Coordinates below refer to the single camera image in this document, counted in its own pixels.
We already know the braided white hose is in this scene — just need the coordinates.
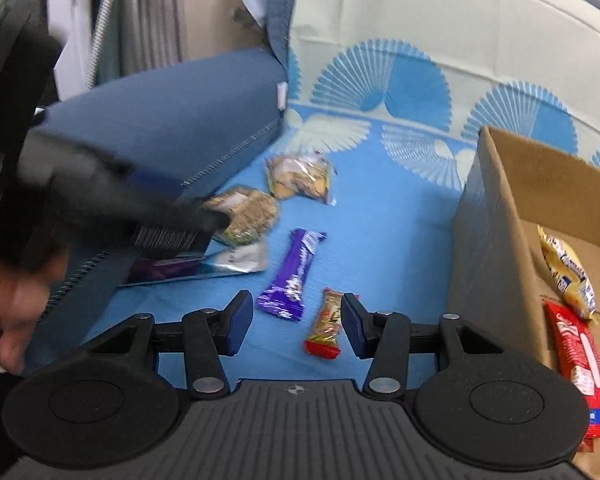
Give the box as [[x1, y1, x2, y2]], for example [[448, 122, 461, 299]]
[[85, 0, 119, 89]]

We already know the purple silver long snack bar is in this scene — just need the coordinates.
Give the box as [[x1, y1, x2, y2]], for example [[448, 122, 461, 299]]
[[122, 242, 268, 287]]

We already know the green seed brittle packet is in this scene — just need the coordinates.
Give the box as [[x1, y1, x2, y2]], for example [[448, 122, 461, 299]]
[[204, 185, 279, 247]]

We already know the yellow snack packet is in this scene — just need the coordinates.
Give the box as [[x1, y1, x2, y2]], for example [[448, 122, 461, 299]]
[[536, 226, 597, 321]]

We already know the red wafer packet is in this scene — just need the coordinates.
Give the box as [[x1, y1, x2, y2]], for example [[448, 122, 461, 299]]
[[542, 299, 600, 453]]

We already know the person's left hand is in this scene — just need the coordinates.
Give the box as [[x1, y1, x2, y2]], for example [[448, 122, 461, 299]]
[[0, 250, 69, 375]]

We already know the blue sofa armrest cushion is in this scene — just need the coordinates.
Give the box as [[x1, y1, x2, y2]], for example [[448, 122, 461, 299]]
[[22, 48, 287, 374]]

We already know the brown cardboard box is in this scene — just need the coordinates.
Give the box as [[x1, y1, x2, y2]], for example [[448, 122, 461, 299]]
[[446, 124, 600, 480]]

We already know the grey curtain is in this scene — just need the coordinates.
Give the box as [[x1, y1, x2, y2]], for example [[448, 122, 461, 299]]
[[120, 0, 187, 75]]

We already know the red orange snack bar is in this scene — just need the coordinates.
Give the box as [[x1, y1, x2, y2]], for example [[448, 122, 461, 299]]
[[304, 288, 343, 360]]

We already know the clear peanut brittle packet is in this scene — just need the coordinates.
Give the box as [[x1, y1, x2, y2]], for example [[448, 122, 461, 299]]
[[264, 153, 335, 205]]

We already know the blue white patterned sofa cover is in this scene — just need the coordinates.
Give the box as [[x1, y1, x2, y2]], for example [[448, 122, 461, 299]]
[[95, 0, 600, 379]]

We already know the purple chocolate bar wrapper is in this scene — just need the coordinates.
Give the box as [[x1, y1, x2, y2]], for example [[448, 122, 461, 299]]
[[256, 229, 327, 322]]

